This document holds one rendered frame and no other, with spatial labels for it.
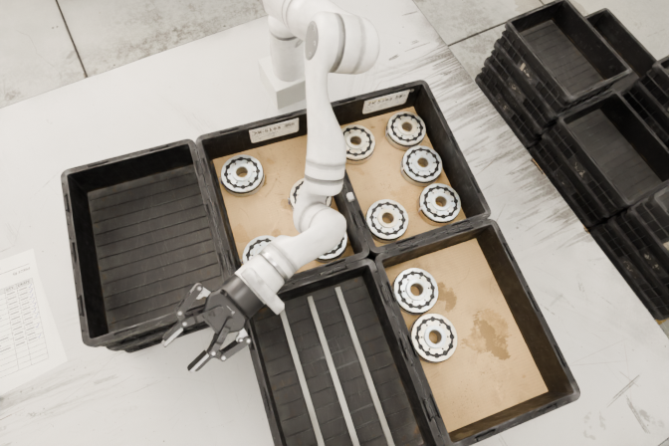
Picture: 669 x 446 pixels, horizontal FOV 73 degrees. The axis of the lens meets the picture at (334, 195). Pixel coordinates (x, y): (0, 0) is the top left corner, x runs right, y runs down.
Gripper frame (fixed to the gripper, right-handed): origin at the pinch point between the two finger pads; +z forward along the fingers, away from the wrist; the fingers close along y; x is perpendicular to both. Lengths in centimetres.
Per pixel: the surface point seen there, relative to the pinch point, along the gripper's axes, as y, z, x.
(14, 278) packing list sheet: 27, 23, -59
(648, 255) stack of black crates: -98, -123, -24
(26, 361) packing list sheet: 10, 32, -50
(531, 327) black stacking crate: -49, -53, 4
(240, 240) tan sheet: 1.3, -21.6, -30.4
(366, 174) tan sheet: -7, -56, -26
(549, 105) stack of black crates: -41, -142, -46
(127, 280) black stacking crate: 10.6, 2.5, -35.7
